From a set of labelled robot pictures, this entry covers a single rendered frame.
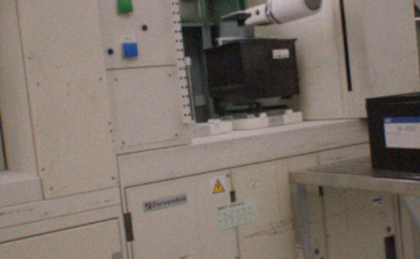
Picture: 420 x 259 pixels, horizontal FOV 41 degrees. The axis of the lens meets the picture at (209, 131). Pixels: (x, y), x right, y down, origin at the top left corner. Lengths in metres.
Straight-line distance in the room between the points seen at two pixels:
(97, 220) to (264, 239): 0.46
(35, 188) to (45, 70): 0.25
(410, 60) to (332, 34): 0.28
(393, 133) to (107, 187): 0.66
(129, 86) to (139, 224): 0.31
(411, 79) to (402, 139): 0.57
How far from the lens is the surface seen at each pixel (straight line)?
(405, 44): 1.88
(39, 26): 1.23
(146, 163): 1.29
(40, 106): 1.21
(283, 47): 1.78
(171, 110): 1.33
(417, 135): 1.30
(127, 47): 1.28
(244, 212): 1.44
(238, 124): 1.73
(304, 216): 1.50
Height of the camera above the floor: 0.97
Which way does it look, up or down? 3 degrees down
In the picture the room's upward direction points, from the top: 6 degrees counter-clockwise
